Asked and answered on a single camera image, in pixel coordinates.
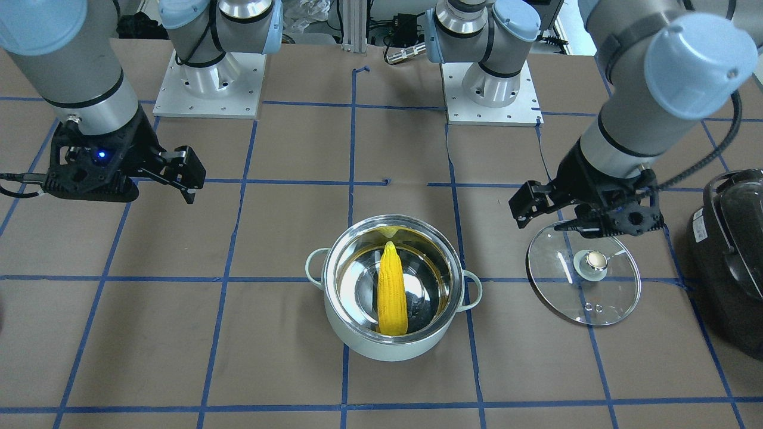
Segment pale green electric pot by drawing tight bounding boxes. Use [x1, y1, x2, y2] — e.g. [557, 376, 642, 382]
[305, 214, 483, 361]

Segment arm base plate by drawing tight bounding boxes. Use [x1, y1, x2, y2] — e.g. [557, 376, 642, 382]
[153, 52, 268, 119]
[441, 62, 544, 127]

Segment yellow plastic corn cob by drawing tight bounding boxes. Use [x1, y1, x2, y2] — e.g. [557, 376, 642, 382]
[377, 241, 408, 336]

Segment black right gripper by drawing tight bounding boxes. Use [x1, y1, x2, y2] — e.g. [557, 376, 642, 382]
[42, 107, 207, 204]

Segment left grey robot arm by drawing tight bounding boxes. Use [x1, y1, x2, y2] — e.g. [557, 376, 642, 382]
[509, 1, 762, 238]

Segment glass pot lid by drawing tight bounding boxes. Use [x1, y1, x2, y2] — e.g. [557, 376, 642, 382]
[526, 222, 641, 327]

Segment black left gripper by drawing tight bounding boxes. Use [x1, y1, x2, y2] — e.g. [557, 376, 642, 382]
[508, 142, 665, 239]

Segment dark brown rice cooker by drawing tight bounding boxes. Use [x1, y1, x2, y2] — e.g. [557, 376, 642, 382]
[687, 169, 762, 359]

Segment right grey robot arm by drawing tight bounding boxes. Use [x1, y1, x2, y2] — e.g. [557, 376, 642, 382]
[2, 1, 283, 204]

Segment aluminium frame post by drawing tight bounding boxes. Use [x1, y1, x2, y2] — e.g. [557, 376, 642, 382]
[340, 0, 370, 56]

